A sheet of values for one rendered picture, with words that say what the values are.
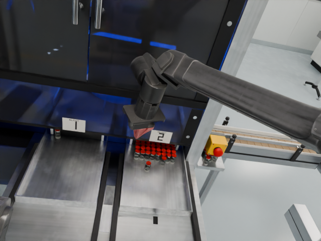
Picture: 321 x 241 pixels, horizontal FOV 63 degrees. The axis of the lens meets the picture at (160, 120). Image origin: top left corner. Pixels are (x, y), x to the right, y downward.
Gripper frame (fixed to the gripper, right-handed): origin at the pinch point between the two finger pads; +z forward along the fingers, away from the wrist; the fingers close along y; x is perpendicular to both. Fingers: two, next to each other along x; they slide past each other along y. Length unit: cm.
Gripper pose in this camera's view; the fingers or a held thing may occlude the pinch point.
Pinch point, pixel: (136, 135)
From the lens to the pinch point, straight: 75.4
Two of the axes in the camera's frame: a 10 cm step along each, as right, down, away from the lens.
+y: -8.6, 1.0, -5.1
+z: -3.0, 7.0, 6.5
